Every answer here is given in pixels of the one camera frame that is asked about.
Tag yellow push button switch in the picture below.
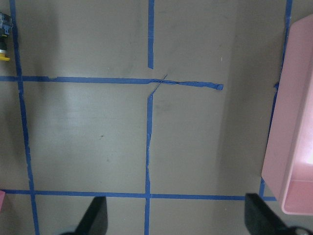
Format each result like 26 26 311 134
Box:
0 12 13 61

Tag pink cube centre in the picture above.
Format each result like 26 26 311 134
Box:
0 190 5 211

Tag pink plastic bin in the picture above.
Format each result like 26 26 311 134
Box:
262 15 313 215

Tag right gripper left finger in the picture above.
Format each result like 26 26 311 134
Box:
73 196 108 235

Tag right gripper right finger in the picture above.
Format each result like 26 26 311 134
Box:
245 193 293 235

